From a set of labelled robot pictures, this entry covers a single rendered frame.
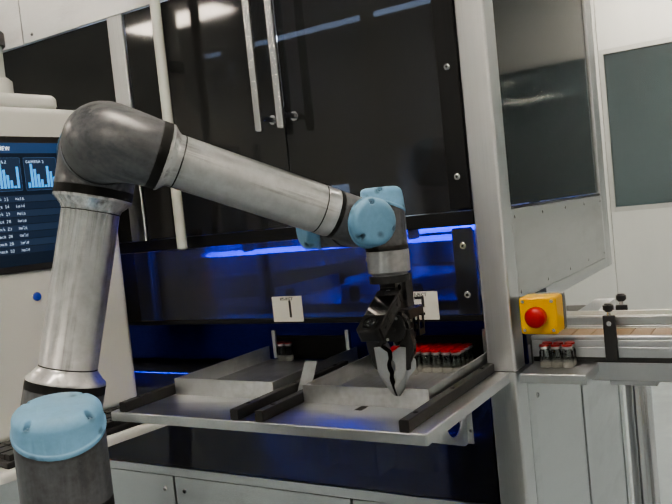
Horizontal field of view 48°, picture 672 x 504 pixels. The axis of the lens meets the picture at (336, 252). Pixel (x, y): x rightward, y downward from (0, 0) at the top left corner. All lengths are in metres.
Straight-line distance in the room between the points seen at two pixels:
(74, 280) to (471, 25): 0.89
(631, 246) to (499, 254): 4.65
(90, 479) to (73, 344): 0.21
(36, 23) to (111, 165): 1.34
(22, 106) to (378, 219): 1.06
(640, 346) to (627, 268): 4.58
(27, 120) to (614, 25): 4.98
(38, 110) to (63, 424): 1.05
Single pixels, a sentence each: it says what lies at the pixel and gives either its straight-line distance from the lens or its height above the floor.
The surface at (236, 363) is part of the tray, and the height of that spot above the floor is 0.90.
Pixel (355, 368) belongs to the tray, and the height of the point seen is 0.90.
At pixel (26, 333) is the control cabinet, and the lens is 1.86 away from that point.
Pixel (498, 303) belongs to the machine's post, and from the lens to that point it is 1.53.
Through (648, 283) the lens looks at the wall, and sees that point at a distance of 6.15.
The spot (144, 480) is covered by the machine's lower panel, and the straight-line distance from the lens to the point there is 2.22.
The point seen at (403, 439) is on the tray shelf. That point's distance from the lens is 1.22.
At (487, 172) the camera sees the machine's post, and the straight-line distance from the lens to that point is 1.52.
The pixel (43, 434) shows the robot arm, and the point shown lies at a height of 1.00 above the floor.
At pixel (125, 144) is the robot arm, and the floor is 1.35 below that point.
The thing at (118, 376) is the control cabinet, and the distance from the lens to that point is 2.00.
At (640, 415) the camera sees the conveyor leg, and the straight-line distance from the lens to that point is 1.67.
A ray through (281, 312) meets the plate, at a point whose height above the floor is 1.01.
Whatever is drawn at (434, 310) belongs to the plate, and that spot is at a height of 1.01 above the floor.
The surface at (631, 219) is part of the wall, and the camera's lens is 6.12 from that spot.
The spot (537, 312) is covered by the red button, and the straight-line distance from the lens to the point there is 1.47.
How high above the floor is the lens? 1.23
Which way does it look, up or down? 3 degrees down
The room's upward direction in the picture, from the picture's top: 6 degrees counter-clockwise
